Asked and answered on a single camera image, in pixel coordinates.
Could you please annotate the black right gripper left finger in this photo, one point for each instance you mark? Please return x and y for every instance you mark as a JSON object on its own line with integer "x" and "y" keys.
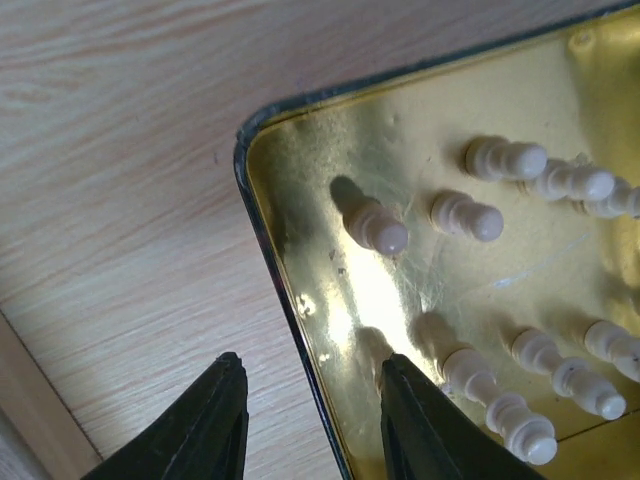
{"x": 202, "y": 435}

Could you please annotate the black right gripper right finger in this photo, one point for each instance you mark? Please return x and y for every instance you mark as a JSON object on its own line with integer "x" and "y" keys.
{"x": 426, "y": 436}

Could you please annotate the white chess pawn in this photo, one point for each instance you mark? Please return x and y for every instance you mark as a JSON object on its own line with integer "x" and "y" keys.
{"x": 373, "y": 226}
{"x": 570, "y": 377}
{"x": 528, "y": 436}

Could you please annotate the white chess piece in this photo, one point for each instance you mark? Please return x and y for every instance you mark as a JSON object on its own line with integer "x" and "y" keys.
{"x": 564, "y": 180}
{"x": 457, "y": 213}
{"x": 495, "y": 158}

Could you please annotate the gold tin lid tray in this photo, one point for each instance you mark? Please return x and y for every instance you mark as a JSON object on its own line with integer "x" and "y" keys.
{"x": 398, "y": 137}

